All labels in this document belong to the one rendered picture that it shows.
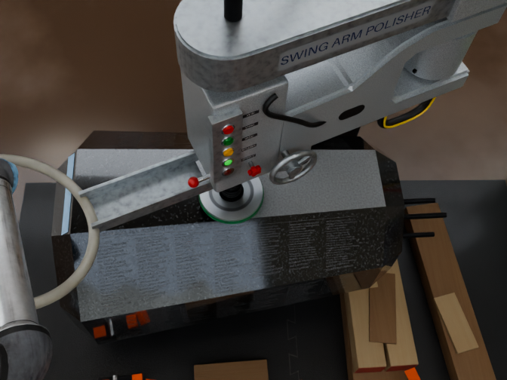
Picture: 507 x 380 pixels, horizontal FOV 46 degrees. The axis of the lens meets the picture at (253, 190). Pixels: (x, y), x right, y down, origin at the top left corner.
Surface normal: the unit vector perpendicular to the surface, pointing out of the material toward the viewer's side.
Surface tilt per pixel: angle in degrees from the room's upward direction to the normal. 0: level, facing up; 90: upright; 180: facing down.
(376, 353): 0
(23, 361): 53
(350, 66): 40
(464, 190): 0
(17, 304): 34
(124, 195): 1
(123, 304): 45
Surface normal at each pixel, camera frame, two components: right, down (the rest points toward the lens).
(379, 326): 0.04, -0.47
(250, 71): 0.43, 0.81
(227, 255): 0.11, 0.29
